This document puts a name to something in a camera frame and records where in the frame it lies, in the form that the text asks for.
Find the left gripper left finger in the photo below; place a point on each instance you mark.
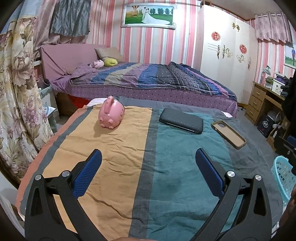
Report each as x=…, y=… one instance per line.
x=43, y=220

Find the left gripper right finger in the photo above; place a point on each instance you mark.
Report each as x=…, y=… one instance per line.
x=243, y=210

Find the light blue plastic basket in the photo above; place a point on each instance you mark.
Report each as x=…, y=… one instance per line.
x=285, y=179

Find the floral curtain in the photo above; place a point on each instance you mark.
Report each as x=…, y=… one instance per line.
x=24, y=124

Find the black computer case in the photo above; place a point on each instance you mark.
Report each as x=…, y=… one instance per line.
x=265, y=125

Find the striped towel cloth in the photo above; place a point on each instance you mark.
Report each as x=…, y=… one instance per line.
x=149, y=185

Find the black rectangular wallet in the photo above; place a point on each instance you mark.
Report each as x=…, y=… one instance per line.
x=184, y=121

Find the pink piggy bank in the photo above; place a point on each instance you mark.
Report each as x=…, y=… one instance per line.
x=111, y=113

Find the wooden desk with drawers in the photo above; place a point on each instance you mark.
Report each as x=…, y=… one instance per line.
x=261, y=102

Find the purple bed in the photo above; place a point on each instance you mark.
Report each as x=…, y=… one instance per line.
x=68, y=69

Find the pink plush toy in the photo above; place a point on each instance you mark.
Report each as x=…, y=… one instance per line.
x=97, y=64

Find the striped blue purple blanket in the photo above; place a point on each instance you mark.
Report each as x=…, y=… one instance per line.
x=151, y=76

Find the yellow-green plush toy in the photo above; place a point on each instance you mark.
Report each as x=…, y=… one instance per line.
x=109, y=62

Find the white wardrobe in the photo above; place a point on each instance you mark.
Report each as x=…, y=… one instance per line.
x=226, y=51

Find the tan pillow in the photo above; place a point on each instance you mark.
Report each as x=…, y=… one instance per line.
x=103, y=53

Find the pink window valance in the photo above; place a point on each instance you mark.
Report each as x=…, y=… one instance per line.
x=273, y=27

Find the grey hanging cloth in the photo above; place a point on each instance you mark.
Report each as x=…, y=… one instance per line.
x=71, y=18

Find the framed wedding photo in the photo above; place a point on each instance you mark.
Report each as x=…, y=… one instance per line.
x=154, y=15

